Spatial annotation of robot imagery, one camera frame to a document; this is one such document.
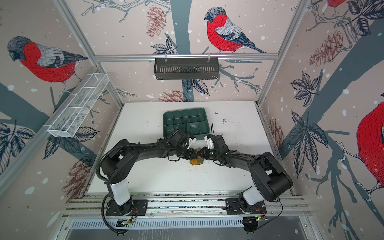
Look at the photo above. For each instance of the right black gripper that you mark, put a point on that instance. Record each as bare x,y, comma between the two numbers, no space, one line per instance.
205,154

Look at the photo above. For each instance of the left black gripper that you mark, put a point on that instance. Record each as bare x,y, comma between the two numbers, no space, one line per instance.
190,156

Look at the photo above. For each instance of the olive striped sock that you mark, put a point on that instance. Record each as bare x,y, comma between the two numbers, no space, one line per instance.
196,159

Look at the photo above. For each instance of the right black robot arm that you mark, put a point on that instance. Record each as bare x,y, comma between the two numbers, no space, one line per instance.
270,179

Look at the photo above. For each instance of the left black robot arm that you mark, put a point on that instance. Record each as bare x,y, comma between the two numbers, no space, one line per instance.
115,165

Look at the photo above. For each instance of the green compartment tray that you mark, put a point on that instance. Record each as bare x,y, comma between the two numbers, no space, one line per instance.
192,121

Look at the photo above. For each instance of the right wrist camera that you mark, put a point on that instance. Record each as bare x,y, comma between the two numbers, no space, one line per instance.
216,142

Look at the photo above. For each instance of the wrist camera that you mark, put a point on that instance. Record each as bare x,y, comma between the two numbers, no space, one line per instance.
183,139
216,142

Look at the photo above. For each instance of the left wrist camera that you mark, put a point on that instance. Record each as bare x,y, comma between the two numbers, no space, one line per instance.
183,139

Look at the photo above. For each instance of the aluminium mounting rail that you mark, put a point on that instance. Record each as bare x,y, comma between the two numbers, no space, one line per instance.
197,205

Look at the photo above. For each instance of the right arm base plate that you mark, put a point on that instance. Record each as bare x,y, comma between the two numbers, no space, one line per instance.
241,207

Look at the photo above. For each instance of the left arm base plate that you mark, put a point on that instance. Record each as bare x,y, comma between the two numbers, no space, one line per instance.
130,208

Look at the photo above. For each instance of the black hanging wire basket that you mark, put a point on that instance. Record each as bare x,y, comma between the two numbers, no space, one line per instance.
186,69

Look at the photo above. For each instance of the horizontal aluminium frame bar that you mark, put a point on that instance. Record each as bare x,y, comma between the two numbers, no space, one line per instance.
148,58

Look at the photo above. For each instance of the white mesh wall shelf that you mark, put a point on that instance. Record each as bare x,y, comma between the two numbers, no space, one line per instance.
71,118

